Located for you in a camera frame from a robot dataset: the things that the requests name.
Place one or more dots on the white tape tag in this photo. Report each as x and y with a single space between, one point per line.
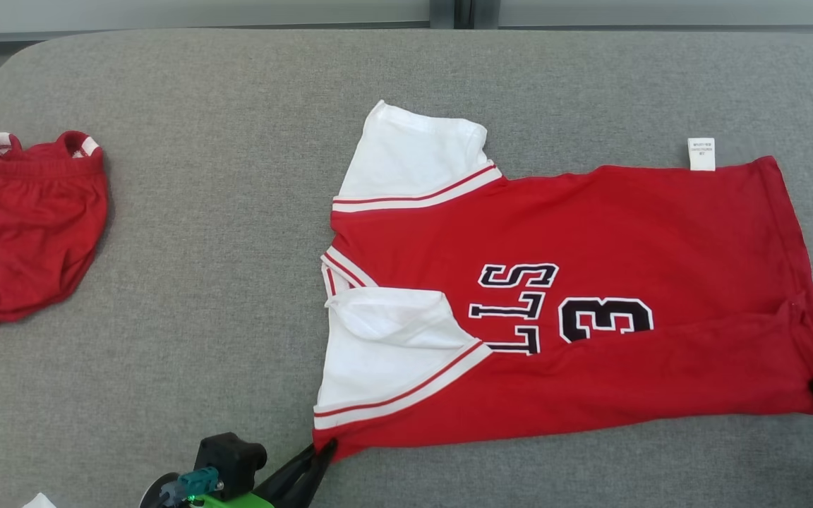
39 502

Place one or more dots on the red shorts with white stripe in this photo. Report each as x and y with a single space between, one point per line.
25 240

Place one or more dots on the red and white jersey shirt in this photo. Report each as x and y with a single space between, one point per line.
625 233

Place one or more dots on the grey partition post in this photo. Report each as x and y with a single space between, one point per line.
442 13

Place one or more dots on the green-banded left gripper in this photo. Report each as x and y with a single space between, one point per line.
237 501

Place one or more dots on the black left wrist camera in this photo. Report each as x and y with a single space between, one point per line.
233 455

